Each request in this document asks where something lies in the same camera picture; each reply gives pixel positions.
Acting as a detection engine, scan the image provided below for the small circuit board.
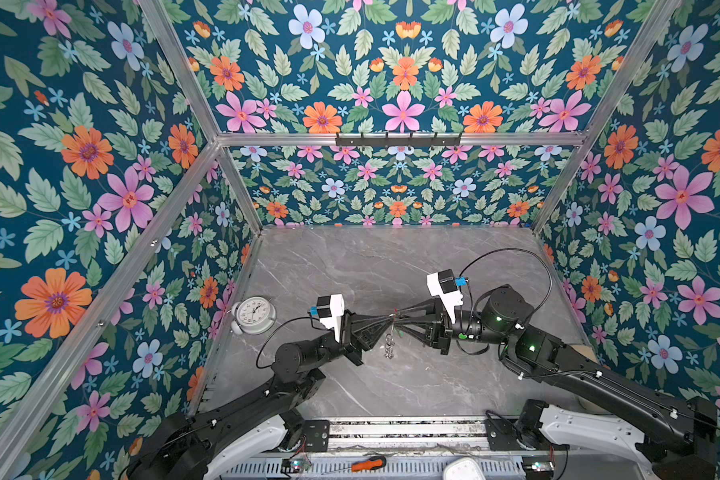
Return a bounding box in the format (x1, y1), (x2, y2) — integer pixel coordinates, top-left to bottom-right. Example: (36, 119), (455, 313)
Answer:
(522, 458), (555, 480)
(280, 458), (312, 476)

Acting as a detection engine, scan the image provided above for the white device front edge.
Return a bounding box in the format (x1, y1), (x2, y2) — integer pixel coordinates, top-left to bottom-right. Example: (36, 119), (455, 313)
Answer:
(442, 457), (486, 480)

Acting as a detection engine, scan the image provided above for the metal keyring disc red grip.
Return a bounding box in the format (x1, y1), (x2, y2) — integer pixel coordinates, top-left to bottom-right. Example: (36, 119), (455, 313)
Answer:
(384, 310), (398, 360)

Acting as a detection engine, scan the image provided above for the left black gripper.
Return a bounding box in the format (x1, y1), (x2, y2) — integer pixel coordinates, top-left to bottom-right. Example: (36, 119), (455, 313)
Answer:
(308, 311), (391, 374)

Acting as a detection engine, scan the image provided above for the right small circuit board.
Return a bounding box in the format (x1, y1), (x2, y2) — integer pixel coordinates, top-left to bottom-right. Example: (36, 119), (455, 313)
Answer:
(522, 458), (555, 480)

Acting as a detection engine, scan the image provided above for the beige sponge block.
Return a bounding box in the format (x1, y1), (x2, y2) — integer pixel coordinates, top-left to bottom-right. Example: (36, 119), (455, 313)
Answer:
(572, 344), (598, 363)

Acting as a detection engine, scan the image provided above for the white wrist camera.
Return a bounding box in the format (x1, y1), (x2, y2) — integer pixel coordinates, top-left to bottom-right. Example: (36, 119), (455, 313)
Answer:
(310, 294), (345, 343)
(426, 269), (467, 324)

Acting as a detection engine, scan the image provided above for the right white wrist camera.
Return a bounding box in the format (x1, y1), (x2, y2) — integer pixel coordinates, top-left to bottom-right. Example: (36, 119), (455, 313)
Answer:
(426, 269), (467, 324)

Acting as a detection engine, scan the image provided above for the white alarm clock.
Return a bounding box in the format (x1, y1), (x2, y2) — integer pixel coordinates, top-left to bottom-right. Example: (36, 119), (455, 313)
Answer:
(231, 296), (276, 335)

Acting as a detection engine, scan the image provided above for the orange handled screwdriver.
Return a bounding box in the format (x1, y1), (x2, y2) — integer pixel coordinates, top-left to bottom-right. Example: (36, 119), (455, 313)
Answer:
(350, 455), (387, 473)

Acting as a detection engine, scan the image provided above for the black wall hook rack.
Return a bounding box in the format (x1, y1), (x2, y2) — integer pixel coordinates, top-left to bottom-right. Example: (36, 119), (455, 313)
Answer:
(334, 132), (462, 149)

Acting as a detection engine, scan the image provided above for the left small circuit board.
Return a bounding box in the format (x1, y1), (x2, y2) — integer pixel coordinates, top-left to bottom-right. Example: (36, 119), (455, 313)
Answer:
(280, 458), (312, 476)

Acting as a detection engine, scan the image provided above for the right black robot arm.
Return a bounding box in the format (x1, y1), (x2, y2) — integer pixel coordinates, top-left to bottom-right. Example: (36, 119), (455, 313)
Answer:
(393, 285), (719, 479)

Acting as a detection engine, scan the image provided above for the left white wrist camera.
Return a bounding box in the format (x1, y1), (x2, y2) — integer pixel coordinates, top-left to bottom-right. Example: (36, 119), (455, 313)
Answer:
(310, 294), (345, 343)

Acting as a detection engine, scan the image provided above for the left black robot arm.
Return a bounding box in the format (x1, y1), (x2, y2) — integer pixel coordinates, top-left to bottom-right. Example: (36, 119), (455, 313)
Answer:
(120, 312), (394, 479)

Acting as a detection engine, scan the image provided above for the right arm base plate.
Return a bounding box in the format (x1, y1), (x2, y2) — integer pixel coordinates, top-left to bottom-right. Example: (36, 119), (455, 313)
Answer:
(484, 410), (536, 451)

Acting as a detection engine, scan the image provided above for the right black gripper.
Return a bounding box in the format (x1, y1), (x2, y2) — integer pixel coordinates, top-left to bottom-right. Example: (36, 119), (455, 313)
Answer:
(398, 299), (511, 359)

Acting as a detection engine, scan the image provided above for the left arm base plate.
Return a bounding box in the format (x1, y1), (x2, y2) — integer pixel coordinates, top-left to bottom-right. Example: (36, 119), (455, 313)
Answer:
(287, 419), (331, 453)

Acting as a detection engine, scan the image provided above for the aluminium front rail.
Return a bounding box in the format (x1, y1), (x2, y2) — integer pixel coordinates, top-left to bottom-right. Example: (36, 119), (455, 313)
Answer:
(251, 405), (645, 459)

